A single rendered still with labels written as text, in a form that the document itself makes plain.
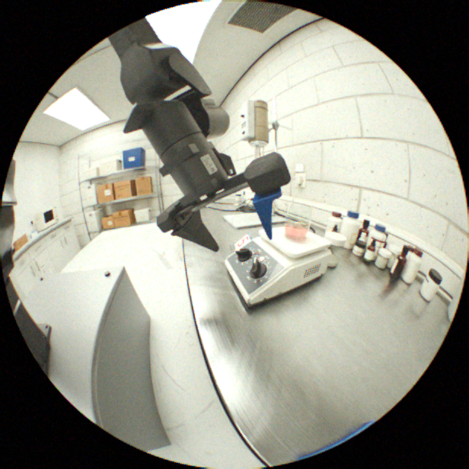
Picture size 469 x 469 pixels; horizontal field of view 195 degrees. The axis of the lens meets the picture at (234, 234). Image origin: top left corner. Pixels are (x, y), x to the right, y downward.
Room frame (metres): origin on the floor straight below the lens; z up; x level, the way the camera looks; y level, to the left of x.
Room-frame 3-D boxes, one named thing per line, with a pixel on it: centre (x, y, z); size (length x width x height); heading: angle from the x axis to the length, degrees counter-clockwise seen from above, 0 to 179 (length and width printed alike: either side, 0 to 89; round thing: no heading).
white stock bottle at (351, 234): (0.37, -0.42, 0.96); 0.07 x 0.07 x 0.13
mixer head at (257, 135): (0.69, -0.10, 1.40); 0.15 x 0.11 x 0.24; 112
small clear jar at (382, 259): (0.21, -0.46, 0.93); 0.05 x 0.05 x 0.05
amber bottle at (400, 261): (0.15, -0.47, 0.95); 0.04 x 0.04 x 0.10
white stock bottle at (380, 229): (0.27, -0.47, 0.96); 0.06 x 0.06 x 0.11
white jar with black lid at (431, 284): (0.02, -0.54, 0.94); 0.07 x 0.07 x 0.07
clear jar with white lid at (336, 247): (0.27, -0.26, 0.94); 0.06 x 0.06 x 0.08
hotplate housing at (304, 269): (0.24, -0.10, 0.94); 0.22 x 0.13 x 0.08; 110
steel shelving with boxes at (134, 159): (1.81, 1.86, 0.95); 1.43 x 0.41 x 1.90; 112
